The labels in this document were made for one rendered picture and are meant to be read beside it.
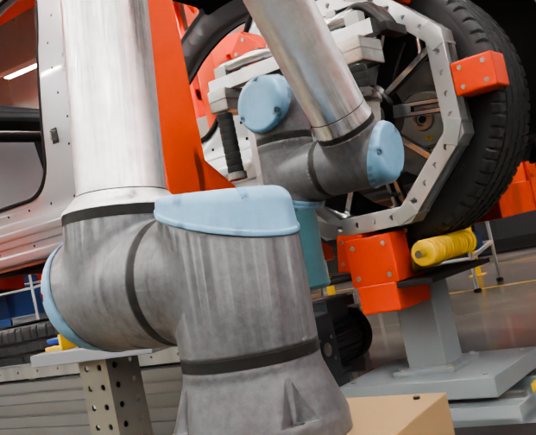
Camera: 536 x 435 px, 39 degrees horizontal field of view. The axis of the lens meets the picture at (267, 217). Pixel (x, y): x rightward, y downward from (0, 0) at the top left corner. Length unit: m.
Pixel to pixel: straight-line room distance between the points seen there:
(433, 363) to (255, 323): 1.16
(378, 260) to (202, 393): 0.99
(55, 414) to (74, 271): 1.61
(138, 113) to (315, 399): 0.40
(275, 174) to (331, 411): 0.50
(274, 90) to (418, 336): 0.89
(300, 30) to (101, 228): 0.38
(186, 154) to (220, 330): 1.23
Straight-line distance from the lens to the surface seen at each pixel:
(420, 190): 1.66
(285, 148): 1.18
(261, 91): 1.19
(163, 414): 2.13
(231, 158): 1.65
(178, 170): 1.92
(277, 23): 1.04
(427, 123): 2.11
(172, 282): 0.79
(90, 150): 0.93
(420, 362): 1.90
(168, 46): 2.03
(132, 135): 0.93
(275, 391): 0.76
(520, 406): 1.70
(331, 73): 1.06
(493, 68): 1.61
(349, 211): 1.87
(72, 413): 2.43
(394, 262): 1.70
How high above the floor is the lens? 0.58
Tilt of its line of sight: 3 degrees up
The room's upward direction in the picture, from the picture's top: 12 degrees counter-clockwise
